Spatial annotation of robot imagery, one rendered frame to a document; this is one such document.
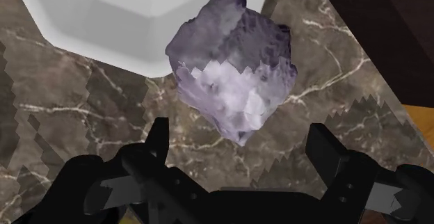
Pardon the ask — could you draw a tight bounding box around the purple grey lumpy rock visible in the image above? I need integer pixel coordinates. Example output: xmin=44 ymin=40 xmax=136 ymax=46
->
xmin=165 ymin=0 xmax=298 ymax=147

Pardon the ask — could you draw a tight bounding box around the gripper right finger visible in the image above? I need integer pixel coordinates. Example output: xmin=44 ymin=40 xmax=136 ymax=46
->
xmin=305 ymin=122 xmax=434 ymax=224

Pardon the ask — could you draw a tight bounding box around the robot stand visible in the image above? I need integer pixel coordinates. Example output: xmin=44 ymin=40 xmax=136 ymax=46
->
xmin=314 ymin=0 xmax=434 ymax=109

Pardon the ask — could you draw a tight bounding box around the white angular bowl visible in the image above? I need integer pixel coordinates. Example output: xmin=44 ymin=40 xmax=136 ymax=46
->
xmin=10 ymin=0 xmax=273 ymax=79

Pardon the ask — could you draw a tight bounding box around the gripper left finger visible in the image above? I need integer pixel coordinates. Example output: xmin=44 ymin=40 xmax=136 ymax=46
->
xmin=13 ymin=116 xmax=211 ymax=224

